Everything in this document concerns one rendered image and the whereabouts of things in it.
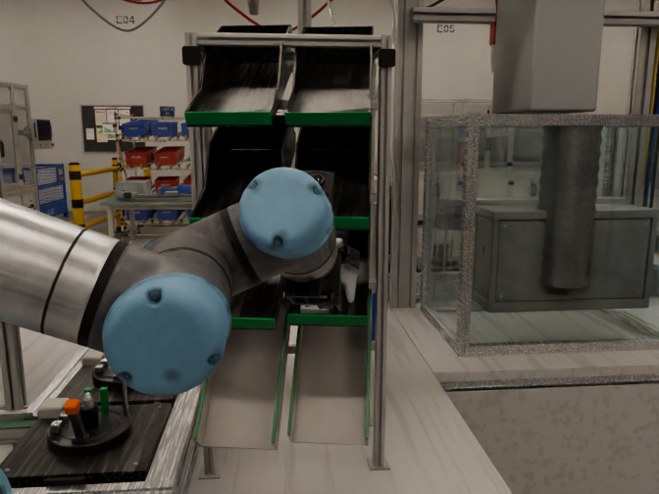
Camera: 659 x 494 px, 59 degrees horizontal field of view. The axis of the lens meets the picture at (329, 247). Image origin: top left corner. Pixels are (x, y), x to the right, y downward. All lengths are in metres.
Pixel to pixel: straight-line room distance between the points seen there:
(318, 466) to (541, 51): 1.24
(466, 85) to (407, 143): 9.79
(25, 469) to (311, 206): 0.76
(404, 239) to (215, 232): 1.67
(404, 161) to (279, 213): 1.64
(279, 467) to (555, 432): 0.91
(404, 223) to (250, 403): 1.24
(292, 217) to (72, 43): 12.00
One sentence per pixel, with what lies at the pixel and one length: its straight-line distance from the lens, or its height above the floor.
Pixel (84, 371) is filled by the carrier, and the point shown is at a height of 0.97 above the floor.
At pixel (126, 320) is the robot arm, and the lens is 0.37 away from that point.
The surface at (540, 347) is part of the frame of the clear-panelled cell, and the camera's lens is 1.85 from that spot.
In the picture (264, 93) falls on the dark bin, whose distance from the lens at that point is 1.02.
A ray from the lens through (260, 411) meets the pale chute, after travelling 1.03.
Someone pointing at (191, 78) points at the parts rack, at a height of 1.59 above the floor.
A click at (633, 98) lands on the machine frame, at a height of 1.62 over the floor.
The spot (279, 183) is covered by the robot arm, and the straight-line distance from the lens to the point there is 0.49.
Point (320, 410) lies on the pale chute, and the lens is 1.04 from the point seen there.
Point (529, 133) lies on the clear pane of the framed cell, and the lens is 1.72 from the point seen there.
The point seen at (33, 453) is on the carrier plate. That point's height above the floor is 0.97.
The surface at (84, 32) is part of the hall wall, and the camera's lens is 12.36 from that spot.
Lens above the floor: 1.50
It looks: 11 degrees down
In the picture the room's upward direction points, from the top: straight up
